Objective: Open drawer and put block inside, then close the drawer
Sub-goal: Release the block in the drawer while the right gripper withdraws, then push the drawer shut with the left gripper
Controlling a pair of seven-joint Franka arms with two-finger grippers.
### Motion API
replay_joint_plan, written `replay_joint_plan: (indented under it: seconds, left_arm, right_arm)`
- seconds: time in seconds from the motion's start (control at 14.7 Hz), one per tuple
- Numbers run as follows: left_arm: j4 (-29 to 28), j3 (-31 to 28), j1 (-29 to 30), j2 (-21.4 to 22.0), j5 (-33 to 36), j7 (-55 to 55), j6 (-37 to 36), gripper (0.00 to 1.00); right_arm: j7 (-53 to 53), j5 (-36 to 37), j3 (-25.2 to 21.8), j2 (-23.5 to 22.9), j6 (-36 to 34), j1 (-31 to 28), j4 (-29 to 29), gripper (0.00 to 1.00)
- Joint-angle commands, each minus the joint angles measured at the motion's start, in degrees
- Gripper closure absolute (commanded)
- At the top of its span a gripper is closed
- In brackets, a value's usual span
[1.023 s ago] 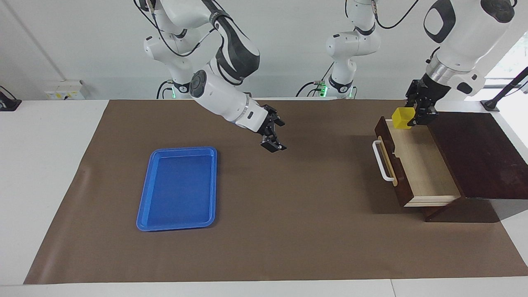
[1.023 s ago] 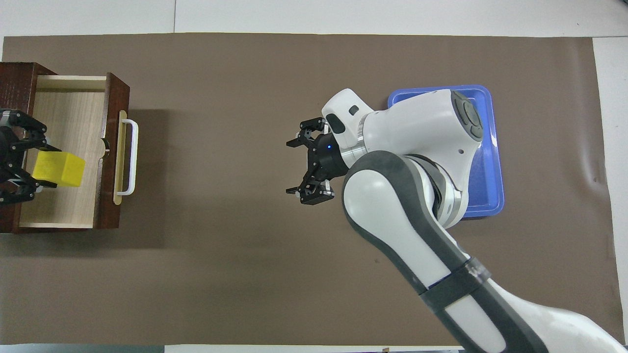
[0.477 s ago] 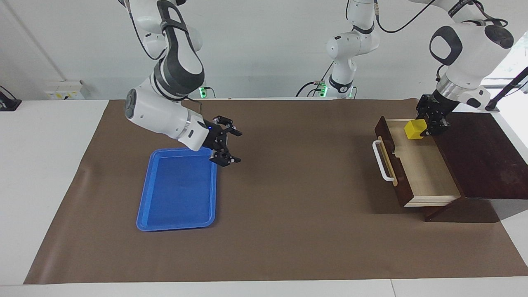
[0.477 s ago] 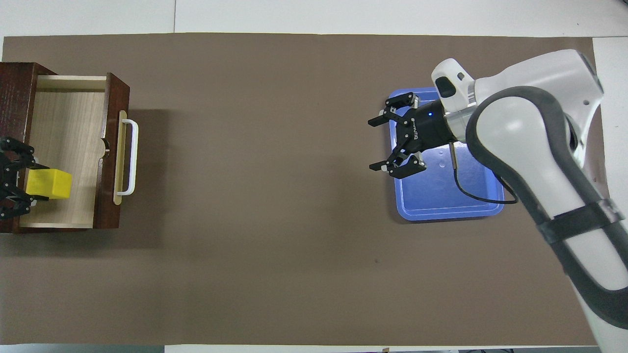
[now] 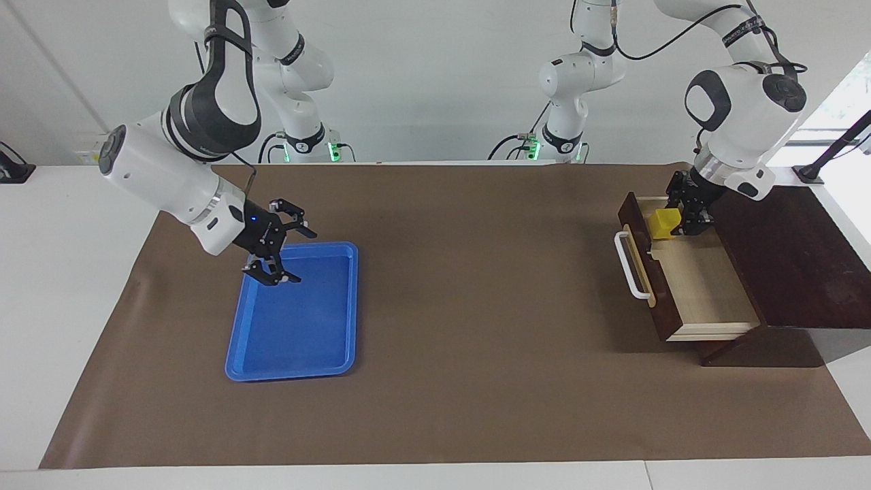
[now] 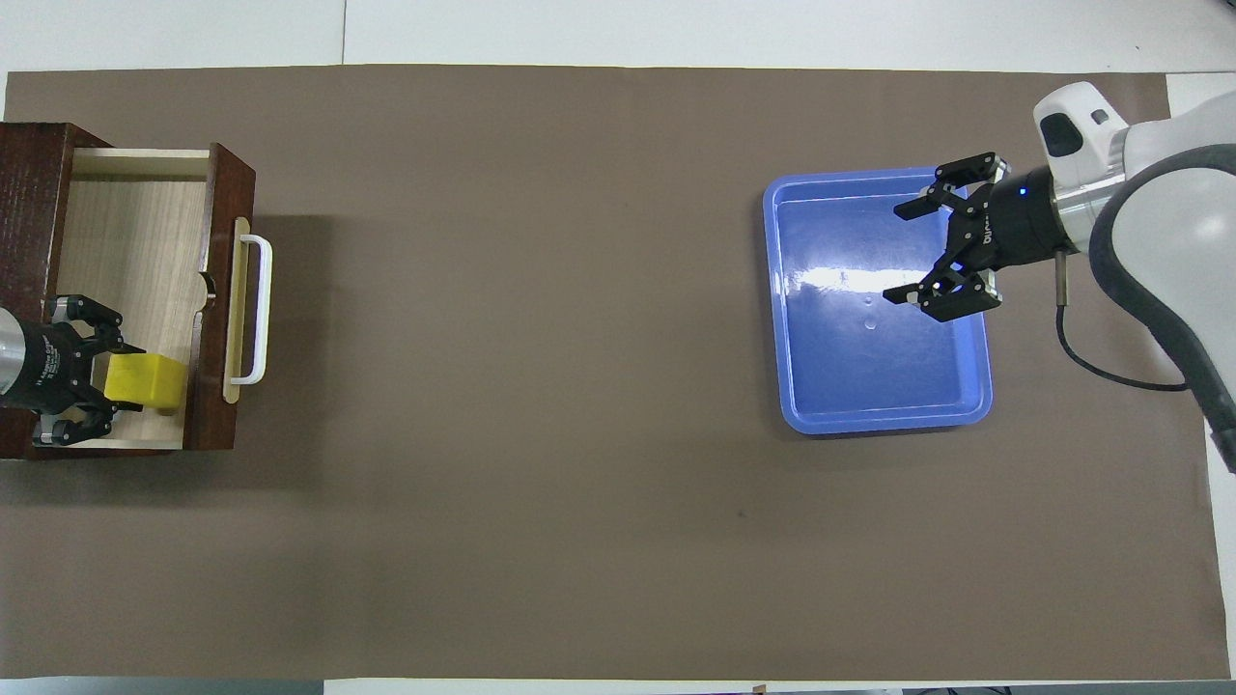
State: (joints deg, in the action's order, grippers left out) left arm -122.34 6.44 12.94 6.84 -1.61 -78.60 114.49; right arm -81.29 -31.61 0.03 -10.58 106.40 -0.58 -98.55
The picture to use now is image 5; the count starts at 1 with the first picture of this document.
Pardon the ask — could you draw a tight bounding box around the dark wooden drawer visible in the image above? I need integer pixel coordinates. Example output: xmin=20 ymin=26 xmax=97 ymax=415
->
xmin=614 ymin=192 xmax=763 ymax=342

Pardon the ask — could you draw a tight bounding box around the black stand base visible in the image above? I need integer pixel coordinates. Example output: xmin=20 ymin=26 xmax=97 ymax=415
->
xmin=0 ymin=142 xmax=36 ymax=184

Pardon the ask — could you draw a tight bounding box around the black left arm base cable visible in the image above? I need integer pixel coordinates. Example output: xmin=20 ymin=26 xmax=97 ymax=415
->
xmin=487 ymin=135 xmax=530 ymax=161

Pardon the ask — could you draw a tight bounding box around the yellow block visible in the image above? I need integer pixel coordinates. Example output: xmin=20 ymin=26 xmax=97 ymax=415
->
xmin=646 ymin=208 xmax=683 ymax=240

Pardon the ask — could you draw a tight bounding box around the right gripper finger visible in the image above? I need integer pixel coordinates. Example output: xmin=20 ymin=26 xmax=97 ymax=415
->
xmin=242 ymin=253 xmax=302 ymax=287
xmin=269 ymin=198 xmax=318 ymax=240

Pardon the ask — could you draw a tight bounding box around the dark wooden drawer cabinet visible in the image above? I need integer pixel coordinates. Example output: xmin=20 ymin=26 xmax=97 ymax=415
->
xmin=694 ymin=184 xmax=871 ymax=368

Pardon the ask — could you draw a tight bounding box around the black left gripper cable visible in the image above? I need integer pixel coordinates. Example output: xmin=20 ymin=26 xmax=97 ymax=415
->
xmin=611 ymin=3 xmax=808 ymax=76

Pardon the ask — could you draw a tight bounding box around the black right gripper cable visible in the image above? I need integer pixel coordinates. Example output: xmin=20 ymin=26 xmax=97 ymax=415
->
xmin=216 ymin=155 xmax=259 ymax=199

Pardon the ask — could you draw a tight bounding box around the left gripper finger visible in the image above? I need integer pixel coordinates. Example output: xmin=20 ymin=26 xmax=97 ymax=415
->
xmin=680 ymin=202 xmax=714 ymax=238
xmin=665 ymin=171 xmax=688 ymax=213

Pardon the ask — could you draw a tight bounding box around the blue plastic tray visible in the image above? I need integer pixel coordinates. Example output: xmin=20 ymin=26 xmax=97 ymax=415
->
xmin=225 ymin=241 xmax=359 ymax=382

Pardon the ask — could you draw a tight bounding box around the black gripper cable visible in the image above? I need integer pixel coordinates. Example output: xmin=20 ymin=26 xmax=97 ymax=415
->
xmin=216 ymin=155 xmax=259 ymax=199
xmin=611 ymin=3 xmax=808 ymax=76

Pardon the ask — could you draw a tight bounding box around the black arm base cable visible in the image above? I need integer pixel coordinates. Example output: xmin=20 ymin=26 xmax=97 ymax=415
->
xmin=487 ymin=135 xmax=530 ymax=161
xmin=258 ymin=132 xmax=288 ymax=164

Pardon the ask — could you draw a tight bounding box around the white drawer handle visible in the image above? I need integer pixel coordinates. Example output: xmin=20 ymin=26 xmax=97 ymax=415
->
xmin=614 ymin=230 xmax=653 ymax=301

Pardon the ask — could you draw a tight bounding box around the brown paper table mat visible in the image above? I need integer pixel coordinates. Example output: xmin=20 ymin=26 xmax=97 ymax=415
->
xmin=39 ymin=162 xmax=871 ymax=470

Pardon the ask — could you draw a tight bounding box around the black right arm base cable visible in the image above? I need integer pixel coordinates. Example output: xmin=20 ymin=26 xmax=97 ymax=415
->
xmin=258 ymin=132 xmax=288 ymax=164

